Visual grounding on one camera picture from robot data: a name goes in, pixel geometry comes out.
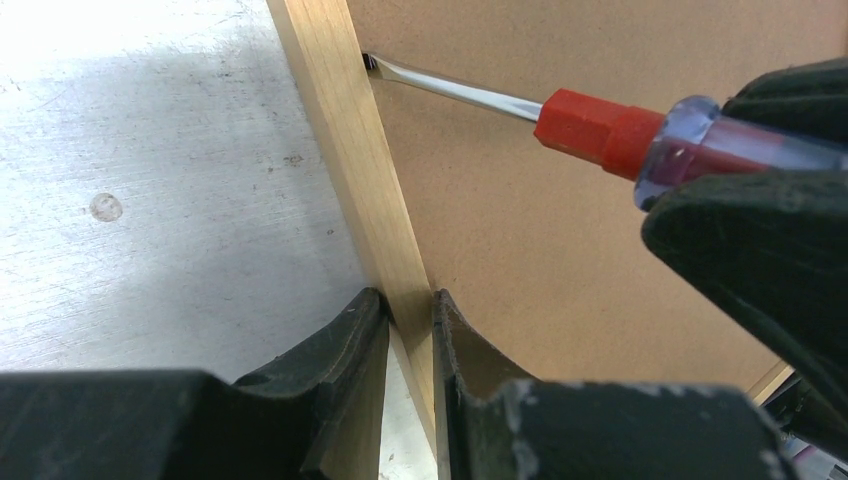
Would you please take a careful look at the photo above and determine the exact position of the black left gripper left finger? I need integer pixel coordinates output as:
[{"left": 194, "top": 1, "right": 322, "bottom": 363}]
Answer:
[{"left": 1, "top": 288, "right": 390, "bottom": 479}]

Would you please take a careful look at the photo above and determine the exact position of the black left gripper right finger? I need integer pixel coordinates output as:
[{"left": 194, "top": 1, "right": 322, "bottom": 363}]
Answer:
[{"left": 432, "top": 290, "right": 798, "bottom": 479}]

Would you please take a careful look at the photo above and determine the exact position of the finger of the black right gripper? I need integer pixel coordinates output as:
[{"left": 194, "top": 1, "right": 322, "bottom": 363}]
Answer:
[
  {"left": 722, "top": 57, "right": 847, "bottom": 143},
  {"left": 641, "top": 170, "right": 847, "bottom": 417}
]

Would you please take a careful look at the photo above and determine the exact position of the blue red screwdriver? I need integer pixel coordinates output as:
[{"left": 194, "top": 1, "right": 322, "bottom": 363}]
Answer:
[{"left": 362, "top": 53, "right": 847, "bottom": 211}]

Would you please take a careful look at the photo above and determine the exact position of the wooden picture frame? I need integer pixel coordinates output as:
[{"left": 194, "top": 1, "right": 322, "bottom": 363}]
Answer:
[{"left": 269, "top": 1, "right": 847, "bottom": 434}]

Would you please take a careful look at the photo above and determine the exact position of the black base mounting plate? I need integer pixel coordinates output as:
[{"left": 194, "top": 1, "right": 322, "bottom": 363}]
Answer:
[{"left": 763, "top": 373, "right": 847, "bottom": 463}]

